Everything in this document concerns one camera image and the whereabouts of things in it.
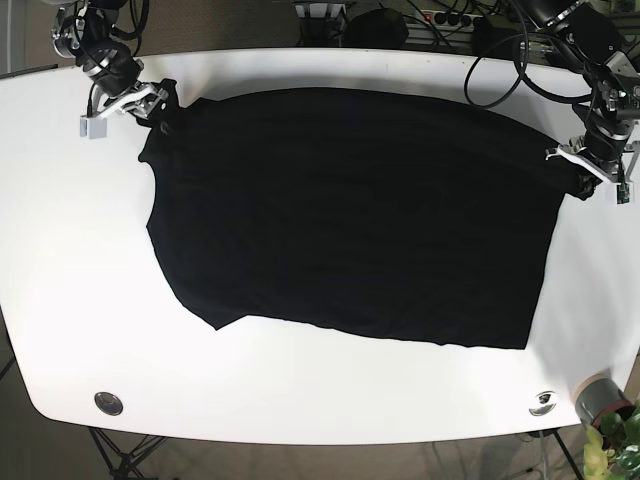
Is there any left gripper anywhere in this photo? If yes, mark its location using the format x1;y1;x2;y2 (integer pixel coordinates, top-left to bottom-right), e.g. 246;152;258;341
545;85;639;205

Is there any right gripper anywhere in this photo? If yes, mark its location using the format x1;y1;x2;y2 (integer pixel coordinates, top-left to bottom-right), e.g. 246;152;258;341
52;10;179;140

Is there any black printed T-shirt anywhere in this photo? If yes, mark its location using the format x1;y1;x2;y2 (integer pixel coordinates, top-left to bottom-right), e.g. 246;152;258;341
139;88;596;349

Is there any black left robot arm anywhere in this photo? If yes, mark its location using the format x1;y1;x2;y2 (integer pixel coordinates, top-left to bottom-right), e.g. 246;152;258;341
463;1;639;205

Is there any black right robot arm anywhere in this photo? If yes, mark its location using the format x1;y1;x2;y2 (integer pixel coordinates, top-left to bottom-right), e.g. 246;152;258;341
51;1;179;140

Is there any grey plant pot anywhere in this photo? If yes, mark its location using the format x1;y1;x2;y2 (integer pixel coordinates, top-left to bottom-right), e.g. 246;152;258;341
572;374;635;429

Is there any right metal table grommet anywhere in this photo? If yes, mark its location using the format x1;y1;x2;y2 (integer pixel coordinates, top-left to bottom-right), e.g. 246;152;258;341
528;391;558;417

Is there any metal table grommet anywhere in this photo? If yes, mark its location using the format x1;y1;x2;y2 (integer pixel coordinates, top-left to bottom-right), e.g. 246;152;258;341
94;392;124;416
528;391;558;417

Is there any green potted plant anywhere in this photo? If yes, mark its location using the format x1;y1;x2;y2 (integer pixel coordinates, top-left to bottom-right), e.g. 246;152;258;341
583;406;639;480

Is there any left metal table grommet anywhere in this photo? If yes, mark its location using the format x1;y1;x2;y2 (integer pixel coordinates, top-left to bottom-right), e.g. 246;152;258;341
94;392;124;416

